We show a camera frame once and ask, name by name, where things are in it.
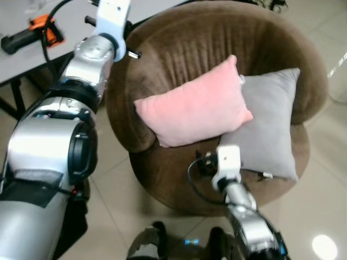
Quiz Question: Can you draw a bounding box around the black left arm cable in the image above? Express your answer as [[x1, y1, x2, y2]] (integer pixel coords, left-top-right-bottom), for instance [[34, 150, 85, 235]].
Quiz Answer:
[[42, 0, 75, 82]]

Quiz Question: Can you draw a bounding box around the brown round velvet sofa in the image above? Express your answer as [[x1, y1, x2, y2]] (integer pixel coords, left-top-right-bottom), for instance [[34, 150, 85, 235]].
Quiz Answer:
[[105, 0, 330, 217]]

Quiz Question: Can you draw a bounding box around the silver robot right leg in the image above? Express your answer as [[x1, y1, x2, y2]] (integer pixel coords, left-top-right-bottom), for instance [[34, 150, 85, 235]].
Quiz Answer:
[[208, 226, 236, 260]]

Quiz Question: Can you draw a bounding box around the grey rectangular pillow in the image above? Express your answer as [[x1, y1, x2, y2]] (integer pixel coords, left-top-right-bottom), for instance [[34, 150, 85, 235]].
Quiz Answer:
[[219, 67, 302, 183]]

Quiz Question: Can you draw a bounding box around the silver robot left leg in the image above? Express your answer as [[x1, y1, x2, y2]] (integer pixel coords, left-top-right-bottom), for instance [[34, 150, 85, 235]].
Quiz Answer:
[[126, 220, 168, 260]]

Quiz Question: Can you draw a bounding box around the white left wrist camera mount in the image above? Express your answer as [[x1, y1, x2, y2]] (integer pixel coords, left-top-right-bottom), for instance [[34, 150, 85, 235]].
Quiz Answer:
[[94, 0, 134, 61]]

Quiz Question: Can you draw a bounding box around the pink rectangular pillow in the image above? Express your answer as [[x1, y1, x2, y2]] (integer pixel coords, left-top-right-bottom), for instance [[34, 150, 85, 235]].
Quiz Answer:
[[133, 54, 254, 148]]

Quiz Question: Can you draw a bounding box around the orange and black power tool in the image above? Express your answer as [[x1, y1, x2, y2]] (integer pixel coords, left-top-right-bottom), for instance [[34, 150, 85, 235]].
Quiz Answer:
[[0, 15, 65, 55]]

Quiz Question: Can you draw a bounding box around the black electronic device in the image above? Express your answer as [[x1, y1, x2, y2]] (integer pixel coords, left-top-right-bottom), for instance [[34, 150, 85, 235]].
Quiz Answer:
[[259, 0, 287, 12]]

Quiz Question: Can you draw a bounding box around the silver robot leg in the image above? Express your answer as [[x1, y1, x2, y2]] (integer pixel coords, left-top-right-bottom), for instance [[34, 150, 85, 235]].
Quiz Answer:
[[208, 226, 236, 260], [126, 220, 168, 260]]

